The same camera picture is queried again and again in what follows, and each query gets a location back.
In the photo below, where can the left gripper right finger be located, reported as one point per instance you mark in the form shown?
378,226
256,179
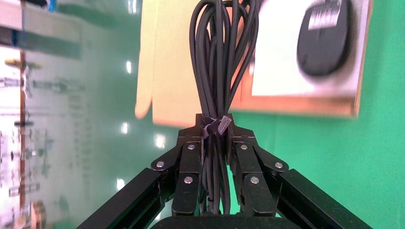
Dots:
250,164

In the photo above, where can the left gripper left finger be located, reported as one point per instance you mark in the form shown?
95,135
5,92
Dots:
189,164

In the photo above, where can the brown open cardboard box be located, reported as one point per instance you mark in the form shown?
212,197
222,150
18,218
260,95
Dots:
171,63

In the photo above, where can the white printed paper sheet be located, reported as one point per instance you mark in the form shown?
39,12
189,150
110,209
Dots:
275,63

